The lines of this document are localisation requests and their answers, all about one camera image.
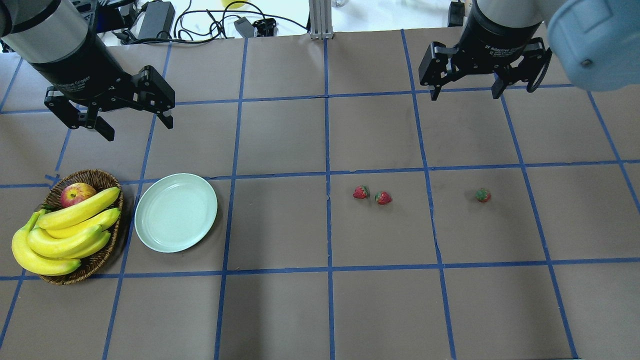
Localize black cable bundle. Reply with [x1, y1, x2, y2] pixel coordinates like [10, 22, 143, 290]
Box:
[120, 0, 310, 46]

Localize light green plate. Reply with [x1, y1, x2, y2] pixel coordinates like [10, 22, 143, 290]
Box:
[134, 173, 218, 253]

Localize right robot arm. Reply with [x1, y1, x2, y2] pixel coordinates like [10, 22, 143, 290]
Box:
[418, 0, 640, 100]

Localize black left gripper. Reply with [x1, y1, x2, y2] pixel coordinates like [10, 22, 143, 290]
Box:
[30, 35, 176, 142]

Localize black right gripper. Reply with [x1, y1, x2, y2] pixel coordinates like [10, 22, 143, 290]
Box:
[418, 2, 553, 101]

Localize black power adapter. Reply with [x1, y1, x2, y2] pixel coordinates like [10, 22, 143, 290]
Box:
[136, 1, 176, 40]

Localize aluminium profile post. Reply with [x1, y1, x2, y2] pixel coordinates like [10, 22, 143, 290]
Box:
[308, 0, 334, 40]

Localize yellow banana bunch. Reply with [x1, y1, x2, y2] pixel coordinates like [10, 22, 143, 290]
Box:
[11, 186, 121, 276]

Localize wicker basket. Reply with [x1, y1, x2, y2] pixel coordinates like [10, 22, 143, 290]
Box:
[35, 169, 125, 286]

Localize red apple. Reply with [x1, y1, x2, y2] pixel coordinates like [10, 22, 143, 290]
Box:
[59, 182, 98, 208]

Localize red strawberry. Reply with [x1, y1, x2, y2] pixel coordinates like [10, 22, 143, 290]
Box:
[374, 191, 393, 205]
[352, 185, 370, 199]
[474, 187, 492, 203]

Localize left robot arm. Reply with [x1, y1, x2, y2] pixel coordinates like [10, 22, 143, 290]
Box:
[1, 0, 176, 141]

